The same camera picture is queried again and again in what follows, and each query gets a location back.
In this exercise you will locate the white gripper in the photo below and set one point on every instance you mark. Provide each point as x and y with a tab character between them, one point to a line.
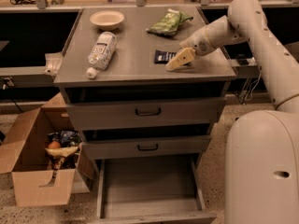
196	43

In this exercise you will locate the blue rxbar blueberry wrapper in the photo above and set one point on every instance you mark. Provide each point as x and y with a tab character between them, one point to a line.
170	57

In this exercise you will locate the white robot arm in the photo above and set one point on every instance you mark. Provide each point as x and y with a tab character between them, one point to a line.
262	148

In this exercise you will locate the grey top drawer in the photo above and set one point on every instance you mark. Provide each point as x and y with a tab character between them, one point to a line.
146	113

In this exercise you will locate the grey drawer cabinet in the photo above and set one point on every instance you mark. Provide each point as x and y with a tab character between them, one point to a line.
132	74

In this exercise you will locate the grey middle drawer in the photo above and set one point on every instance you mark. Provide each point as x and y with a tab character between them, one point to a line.
145	147

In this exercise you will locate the grey open bottom drawer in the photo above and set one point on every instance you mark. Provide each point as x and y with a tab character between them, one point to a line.
151	190

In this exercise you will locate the green chip bag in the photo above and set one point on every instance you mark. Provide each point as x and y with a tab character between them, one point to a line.
169	23

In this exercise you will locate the black power adapter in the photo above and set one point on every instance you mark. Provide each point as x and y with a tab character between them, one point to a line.
241	59

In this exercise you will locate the clear plastic water bottle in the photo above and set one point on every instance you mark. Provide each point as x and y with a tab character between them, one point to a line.
101	54

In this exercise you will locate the cream ceramic bowl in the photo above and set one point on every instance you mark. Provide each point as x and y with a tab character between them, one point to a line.
107	20

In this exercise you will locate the dark blue snack bag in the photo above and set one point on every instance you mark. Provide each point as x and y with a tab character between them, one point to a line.
66	138

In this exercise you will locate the orange fruit in box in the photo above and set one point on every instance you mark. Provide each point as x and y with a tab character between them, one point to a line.
54	145

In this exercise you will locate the yellow snack bag in box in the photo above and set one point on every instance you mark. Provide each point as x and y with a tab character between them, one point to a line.
62	158

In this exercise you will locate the open cardboard box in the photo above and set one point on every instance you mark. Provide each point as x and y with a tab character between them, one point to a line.
23	154

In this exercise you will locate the grey side bracket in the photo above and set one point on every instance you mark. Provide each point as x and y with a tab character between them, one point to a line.
53	63

